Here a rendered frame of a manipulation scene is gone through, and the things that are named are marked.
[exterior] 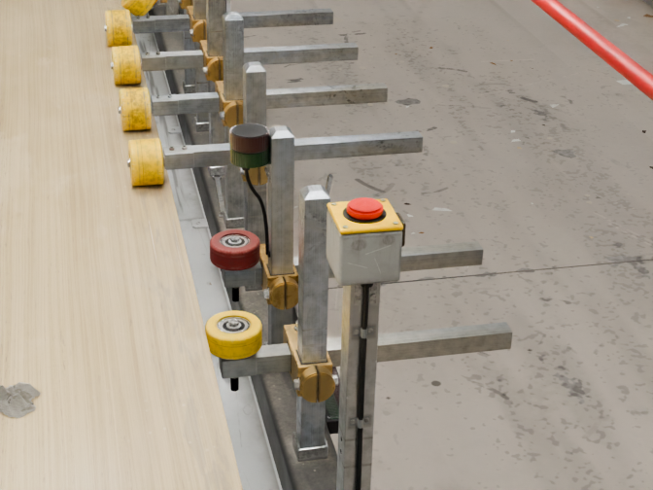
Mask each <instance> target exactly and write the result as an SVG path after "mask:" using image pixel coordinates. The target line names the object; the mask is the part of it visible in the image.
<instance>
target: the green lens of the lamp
mask: <svg viewBox="0 0 653 490"><path fill-rule="evenodd" d="M229 151H230V162H231V163H232V164H233V165H235V166H238V167H243V168H257V167H262V166H265V165H266V164H267V163H268V162H269V161H270V146H269V148H268V149H267V150H266V151H264V152H262V153H259V154H250V155H249V154H240V153H237V152H235V151H233V150H232V149H231V148H230V146H229Z"/></svg>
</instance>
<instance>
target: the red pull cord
mask: <svg viewBox="0 0 653 490"><path fill-rule="evenodd" d="M531 1H533V2H534V3H535V4H536V6H538V7H539V8H540V9H541V10H542V11H544V12H545V13H546V14H547V15H549V16H550V17H551V18H552V19H554V20H555V21H556V22H557V23H559V24H560V25H561V26H562V27H563V28H565V29H566V30H567V31H568V32H569V33H571V34H572V35H573V36H574V37H576V38H577V39H578V40H579V41H580V42H582V43H583V44H584V45H585V46H586V47H588V48H589V49H590V50H591V51H593V52H594V53H595V54H596V55H598V56H599V57H600V58H601V59H603V60H604V61H605V62H606V63H607V64H609V65H610V66H611V67H612V68H613V69H615V70H616V71H617V72H618V73H620V74H621V75H622V76H623V77H624V78H626V79H627V80H628V81H629V82H630V83H632V84H633V85H634V86H635V87H637V88H638V89H639V90H640V91H642V92H643V93H644V94H645V95H647V96H648V97H649V98H650V99H651V100H653V75H652V74H651V73H649V72H648V71H647V70H645V69H644V68H643V67H642V66H640V65H639V64H638V63H636V62H635V61H634V60H633V59H631V58H630V57H629V56H628V55H626V54H625V53H624V52H622V51H621V50H620V49H618V48H617V47H616V46H614V45H613V44H612V43H611V42H609V41H608V40H607V39H605V38H604V37H603V36H602V35H601V34H600V33H599V32H598V31H596V30H595V29H594V28H592V27H591V26H590V25H589V24H587V23H586V22H585V21H583V20H582V19H581V18H580V17H578V16H577V15H575V14H574V13H573V12H572V11H570V10H569V9H568V8H567V7H565V6H564V5H563V4H561V3H560V2H559V1H558V0H531Z"/></svg>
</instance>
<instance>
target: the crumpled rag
mask: <svg viewBox="0 0 653 490"><path fill-rule="evenodd" d="M40 395H41V393H40V392H39V391H38V390H36V389H35V388H34V387H33V386H32V385H31V384H30V383H23V382H19V383H18V384H16V385H10V386H9V387H7V388H5V387H4V386H3V385H2V386H1V385H0V412H1V413H2V412H3V413H4V415H8V417H16V418H20V417H23V416H24V415H25V414H27V413H30V412H33V411H35V408H36V406H35V405H34V403H33V402H32V401H31V400H32V399H34V398H35V397H39V396H40Z"/></svg>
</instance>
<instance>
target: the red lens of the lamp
mask: <svg viewBox="0 0 653 490"><path fill-rule="evenodd" d="M232 128H233V127H232ZM232 128H231V129H230V131H229V146H230V148H231V149H233V150H235V151H238V152H242V153H257V152H261V151H264V150H266V149H268V148H269V146H270V130H269V128H268V127H266V128H267V130H268V132H267V133H266V134H265V135H263V136H261V137H258V138H242V137H237V136H235V135H234V134H232V132H231V130H232Z"/></svg>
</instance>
